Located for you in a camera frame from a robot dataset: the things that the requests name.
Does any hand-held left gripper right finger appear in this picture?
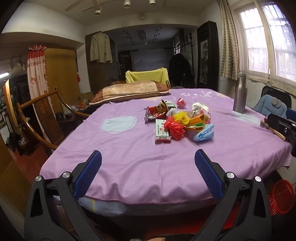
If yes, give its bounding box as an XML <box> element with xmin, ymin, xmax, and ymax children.
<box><xmin>192</xmin><ymin>149</ymin><xmax>272</xmax><ymax>241</ymax></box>

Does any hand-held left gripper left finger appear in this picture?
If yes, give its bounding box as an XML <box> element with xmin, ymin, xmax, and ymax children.
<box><xmin>24</xmin><ymin>150</ymin><xmax>102</xmax><ymax>241</ymax></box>

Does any blue face mask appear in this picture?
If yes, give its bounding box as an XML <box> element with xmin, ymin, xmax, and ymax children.
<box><xmin>193</xmin><ymin>123</ymin><xmax>215</xmax><ymax>141</ymax></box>

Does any red plastic basket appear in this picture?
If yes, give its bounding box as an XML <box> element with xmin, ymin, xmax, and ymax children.
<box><xmin>268</xmin><ymin>179</ymin><xmax>295</xmax><ymax>215</ymax></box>

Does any orange green carton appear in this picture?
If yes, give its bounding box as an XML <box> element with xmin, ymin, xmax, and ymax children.
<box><xmin>185</xmin><ymin>114</ymin><xmax>206</xmax><ymax>130</ymax></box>

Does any red plastic string bundle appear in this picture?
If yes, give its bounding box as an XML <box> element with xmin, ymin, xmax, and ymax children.
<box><xmin>164</xmin><ymin>115</ymin><xmax>186</xmax><ymax>141</ymax></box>

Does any white red medicine box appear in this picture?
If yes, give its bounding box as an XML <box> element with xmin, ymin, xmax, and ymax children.
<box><xmin>155</xmin><ymin>119</ymin><xmax>172</xmax><ymax>144</ymax></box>

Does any white heart-shaped container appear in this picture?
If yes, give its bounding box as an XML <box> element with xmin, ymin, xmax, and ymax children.
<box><xmin>191</xmin><ymin>102</ymin><xmax>211</xmax><ymax>124</ymax></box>

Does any red snack bag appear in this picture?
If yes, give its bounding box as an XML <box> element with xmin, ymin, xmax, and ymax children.
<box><xmin>144</xmin><ymin>100</ymin><xmax>170</xmax><ymax>122</ymax></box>

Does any blue padded cushion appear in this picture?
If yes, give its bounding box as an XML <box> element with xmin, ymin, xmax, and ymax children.
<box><xmin>253</xmin><ymin>94</ymin><xmax>288</xmax><ymax>120</ymax></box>

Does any light blue sheet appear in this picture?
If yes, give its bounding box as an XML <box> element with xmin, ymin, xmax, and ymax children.
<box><xmin>79</xmin><ymin>197</ymin><xmax>130</xmax><ymax>215</ymax></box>

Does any steel water bottle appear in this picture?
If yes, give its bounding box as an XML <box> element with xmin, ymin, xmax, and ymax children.
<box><xmin>232</xmin><ymin>73</ymin><xmax>247</xmax><ymax>114</ymax></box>

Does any purple printed blanket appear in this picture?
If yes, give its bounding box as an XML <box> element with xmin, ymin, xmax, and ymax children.
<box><xmin>39</xmin><ymin>88</ymin><xmax>293</xmax><ymax>205</ymax></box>

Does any curved wooden armchair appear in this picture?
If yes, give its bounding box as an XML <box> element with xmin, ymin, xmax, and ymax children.
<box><xmin>16</xmin><ymin>88</ymin><xmax>92</xmax><ymax>151</ymax></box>

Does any white framed window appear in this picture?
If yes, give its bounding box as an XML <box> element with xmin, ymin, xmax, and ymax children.
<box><xmin>238</xmin><ymin>0</ymin><xmax>296</xmax><ymax>82</ymax></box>

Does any brown patterned pillow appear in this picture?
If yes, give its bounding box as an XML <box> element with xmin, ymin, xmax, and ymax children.
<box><xmin>89</xmin><ymin>80</ymin><xmax>171</xmax><ymax>105</ymax></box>

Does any checked curtain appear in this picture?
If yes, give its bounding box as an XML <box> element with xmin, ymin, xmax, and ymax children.
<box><xmin>218</xmin><ymin>0</ymin><xmax>240</xmax><ymax>80</ymax></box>

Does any dark wooden wardrobe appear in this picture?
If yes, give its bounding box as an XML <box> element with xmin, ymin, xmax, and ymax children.
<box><xmin>85</xmin><ymin>31</ymin><xmax>118</xmax><ymax>93</ymax></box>

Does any red floral curtain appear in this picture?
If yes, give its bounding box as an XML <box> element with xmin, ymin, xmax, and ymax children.
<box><xmin>26</xmin><ymin>45</ymin><xmax>50</xmax><ymax>102</ymax></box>

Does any yellow towel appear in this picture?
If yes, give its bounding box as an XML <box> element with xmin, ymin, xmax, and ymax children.
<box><xmin>125</xmin><ymin>67</ymin><xmax>170</xmax><ymax>87</ymax></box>

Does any dark hanging coat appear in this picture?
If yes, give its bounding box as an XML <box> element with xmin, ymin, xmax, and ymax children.
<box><xmin>169</xmin><ymin>53</ymin><xmax>192</xmax><ymax>81</ymax></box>

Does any beige hanging jacket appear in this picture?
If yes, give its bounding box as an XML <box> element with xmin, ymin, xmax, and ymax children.
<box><xmin>90</xmin><ymin>32</ymin><xmax>113</xmax><ymax>63</ymax></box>

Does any grey screen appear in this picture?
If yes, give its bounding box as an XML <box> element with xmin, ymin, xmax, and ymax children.
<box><xmin>132</xmin><ymin>47</ymin><xmax>173</xmax><ymax>72</ymax></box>

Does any white ceiling fan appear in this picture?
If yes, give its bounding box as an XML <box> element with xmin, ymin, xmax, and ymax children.
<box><xmin>65</xmin><ymin>0</ymin><xmax>102</xmax><ymax>12</ymax></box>

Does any wooden handled tool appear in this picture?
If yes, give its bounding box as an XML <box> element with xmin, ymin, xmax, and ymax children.
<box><xmin>260</xmin><ymin>117</ymin><xmax>287</xmax><ymax>142</ymax></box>

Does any dark framed wall painting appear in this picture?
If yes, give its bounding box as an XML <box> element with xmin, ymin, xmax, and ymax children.
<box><xmin>196</xmin><ymin>21</ymin><xmax>219</xmax><ymax>90</ymax></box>

